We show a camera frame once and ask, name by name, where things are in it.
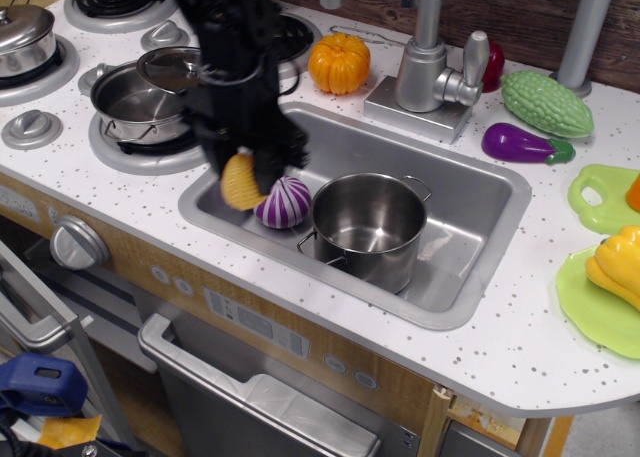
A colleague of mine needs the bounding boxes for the grey dishwasher door handle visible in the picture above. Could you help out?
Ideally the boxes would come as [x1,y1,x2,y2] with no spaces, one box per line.
[138,314,382,456]

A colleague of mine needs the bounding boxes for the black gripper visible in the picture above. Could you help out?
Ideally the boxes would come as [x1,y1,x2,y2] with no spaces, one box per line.
[182,75,309,195]

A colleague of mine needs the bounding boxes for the blue clamp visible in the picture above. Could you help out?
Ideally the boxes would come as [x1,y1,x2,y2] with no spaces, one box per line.
[1,353,89,417]

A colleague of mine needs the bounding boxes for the grey oven dial knob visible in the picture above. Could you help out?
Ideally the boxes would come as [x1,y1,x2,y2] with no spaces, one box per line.
[49,215,111,270]

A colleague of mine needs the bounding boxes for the yellow toy bell pepper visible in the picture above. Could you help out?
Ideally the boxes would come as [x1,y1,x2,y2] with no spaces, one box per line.
[585,225,639,310]

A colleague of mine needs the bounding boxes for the grey support pole right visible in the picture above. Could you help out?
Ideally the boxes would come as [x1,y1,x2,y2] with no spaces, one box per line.
[555,0,611,97]

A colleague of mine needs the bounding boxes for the orange toy piece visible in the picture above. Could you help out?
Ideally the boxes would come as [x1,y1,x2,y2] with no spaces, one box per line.
[625,175,640,212]

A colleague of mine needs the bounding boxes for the grey stove knob middle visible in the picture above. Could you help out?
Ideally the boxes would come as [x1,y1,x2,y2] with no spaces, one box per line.
[77,63,113,97]

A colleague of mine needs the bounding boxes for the black coil burner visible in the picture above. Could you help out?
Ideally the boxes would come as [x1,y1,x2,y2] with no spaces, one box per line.
[276,13,322,80]
[63,0,177,34]

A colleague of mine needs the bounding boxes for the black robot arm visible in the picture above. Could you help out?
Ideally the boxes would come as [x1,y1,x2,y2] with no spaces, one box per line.
[175,0,308,194]

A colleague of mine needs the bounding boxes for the large steel pot in sink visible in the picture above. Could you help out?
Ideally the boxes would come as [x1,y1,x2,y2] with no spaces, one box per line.
[297,173,432,294]

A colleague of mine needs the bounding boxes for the steel pot lid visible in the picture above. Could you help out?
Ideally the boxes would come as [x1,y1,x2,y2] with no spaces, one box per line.
[136,46,201,94]

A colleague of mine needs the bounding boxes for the grey oven door handle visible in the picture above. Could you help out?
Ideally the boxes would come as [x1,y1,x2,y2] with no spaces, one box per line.
[0,246,81,353]

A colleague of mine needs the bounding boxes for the green toy bitter gourd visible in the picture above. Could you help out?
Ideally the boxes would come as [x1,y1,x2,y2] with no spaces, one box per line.
[501,70,594,138]

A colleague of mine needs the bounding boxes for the purple toy eggplant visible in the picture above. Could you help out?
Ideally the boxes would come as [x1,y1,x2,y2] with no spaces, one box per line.
[481,123,576,165]

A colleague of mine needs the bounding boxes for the grey stove knob back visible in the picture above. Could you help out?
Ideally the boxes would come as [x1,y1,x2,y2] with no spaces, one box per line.
[140,20,190,51]

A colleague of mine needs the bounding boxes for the light green toy plate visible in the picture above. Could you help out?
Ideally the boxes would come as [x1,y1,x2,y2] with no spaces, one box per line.
[555,246,639,360]

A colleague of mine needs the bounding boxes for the grey sink basin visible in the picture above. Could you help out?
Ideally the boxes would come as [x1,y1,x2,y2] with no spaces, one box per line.
[179,103,532,331]

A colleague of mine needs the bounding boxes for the small steel pot on stove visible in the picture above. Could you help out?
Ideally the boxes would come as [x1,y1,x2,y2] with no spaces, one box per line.
[90,62,189,145]

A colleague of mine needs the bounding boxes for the red toy apple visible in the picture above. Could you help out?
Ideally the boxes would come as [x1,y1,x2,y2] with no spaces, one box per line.
[482,40,505,93]

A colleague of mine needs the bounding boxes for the orange toy pumpkin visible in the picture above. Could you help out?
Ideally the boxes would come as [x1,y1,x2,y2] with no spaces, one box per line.
[308,33,371,95]

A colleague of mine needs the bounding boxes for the green toy cutting board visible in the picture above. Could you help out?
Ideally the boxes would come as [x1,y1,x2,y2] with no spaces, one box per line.
[567,164,639,234]

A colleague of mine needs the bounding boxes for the yellow toy corn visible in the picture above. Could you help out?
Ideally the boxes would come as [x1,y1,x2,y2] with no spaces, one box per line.
[220,153,267,211]

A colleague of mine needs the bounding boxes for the grey stove knob left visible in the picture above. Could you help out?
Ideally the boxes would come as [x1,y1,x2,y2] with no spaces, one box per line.
[1,109,62,150]

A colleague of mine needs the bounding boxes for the black coil burner back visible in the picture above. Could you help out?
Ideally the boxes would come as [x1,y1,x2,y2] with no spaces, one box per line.
[63,0,177,34]

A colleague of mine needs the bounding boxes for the black coil burner right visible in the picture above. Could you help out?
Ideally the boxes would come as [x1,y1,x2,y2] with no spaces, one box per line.
[276,13,322,80]

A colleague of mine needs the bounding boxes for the silver toy faucet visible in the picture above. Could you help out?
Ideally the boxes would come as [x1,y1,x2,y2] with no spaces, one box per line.
[363,0,490,144]

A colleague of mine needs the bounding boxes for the purple white striped toy onion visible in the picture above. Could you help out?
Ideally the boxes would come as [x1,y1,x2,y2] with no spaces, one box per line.
[253,176,312,230]

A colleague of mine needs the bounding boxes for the steel pot with lid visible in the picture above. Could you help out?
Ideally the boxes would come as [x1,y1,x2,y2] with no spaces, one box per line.
[1,0,57,79]

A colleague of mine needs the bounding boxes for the grey stove knob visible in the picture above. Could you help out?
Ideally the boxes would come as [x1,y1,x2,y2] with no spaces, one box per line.
[1,109,62,150]
[140,20,190,51]
[77,63,113,97]

